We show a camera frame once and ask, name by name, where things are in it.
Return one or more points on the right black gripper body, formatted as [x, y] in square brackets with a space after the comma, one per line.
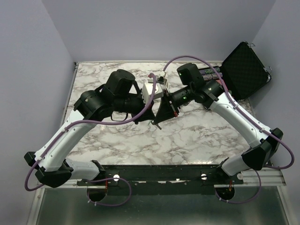
[171, 97]

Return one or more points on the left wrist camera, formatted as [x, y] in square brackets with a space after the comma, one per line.
[147, 90]

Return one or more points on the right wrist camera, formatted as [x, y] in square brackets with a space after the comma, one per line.
[163, 80]

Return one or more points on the black poker chip case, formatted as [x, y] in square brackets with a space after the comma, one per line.
[243, 72]

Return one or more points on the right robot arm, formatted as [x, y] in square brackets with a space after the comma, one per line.
[263, 141]

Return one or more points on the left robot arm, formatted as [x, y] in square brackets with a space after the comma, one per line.
[117, 102]

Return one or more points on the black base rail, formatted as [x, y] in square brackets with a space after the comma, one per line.
[161, 180]

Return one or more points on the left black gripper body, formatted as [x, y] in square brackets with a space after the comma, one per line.
[141, 114]

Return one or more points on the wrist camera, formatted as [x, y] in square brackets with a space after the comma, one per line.
[147, 90]
[163, 80]

